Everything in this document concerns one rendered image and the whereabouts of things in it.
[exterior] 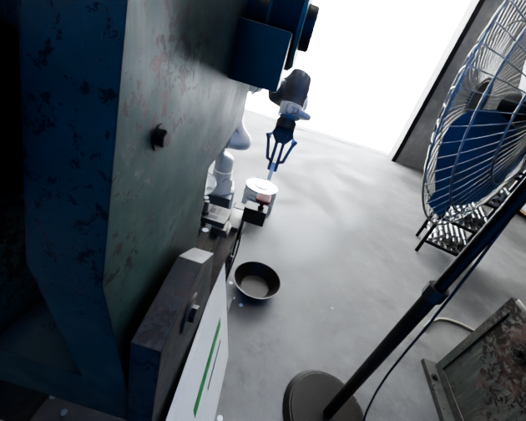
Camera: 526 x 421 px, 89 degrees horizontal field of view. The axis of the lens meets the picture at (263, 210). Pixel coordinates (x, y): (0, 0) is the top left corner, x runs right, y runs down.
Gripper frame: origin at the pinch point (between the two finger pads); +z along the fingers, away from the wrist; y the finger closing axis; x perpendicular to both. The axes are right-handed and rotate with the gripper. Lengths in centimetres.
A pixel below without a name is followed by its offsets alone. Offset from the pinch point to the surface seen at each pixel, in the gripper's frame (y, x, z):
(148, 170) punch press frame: 12, 72, 7
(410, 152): -222, -428, -128
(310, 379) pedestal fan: -46, -14, 87
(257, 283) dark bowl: -10, -61, 69
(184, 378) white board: 3, 47, 54
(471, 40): -219, -351, -295
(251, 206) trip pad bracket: 3.7, -5.9, 16.2
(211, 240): 11.0, 19.8, 28.1
